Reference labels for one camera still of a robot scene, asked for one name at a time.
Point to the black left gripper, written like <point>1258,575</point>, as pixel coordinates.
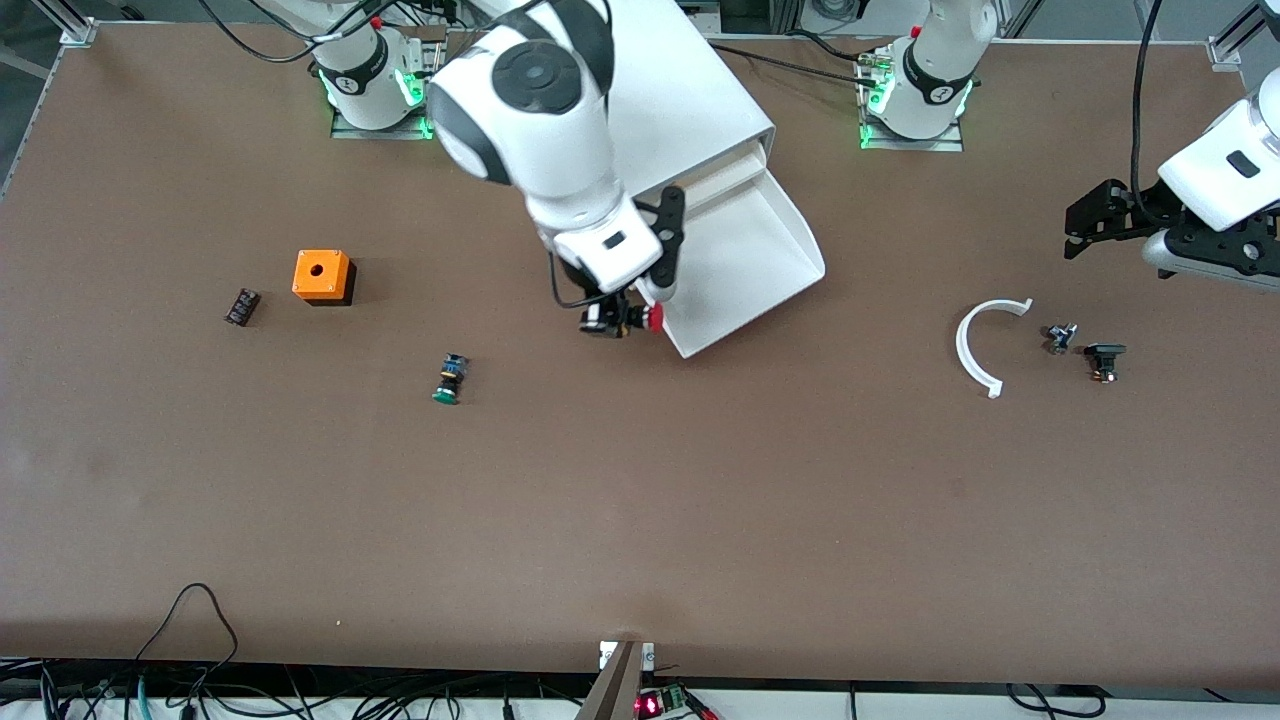
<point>1113,213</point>

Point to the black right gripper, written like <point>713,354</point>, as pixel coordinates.
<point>600,318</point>

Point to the red push button switch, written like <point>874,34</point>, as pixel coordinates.
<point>655,318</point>

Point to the white deep drawer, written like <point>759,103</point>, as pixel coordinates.
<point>740,260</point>

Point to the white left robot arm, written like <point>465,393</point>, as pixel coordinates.
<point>935,90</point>

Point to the white shallow drawer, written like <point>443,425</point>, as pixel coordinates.
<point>725,175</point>

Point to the small grey black component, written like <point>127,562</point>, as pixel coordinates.
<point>1060,338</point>

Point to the circuit board with red light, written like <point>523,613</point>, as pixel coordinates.
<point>650,705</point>

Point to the small black switch component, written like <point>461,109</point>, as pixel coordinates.
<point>1104,352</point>

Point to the green push button switch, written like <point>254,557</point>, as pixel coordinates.
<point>450,385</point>

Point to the white curved plastic bracket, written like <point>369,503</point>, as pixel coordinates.
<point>961,345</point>

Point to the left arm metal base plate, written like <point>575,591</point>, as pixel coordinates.
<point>900,146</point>

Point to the aluminium table corner bracket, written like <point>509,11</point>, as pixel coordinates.
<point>1225,52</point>
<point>80,32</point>

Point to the orange button enclosure box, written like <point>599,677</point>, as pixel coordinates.
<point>320,275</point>

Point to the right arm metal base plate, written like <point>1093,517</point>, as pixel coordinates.
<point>350,132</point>

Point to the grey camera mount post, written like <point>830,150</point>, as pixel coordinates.
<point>615,690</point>

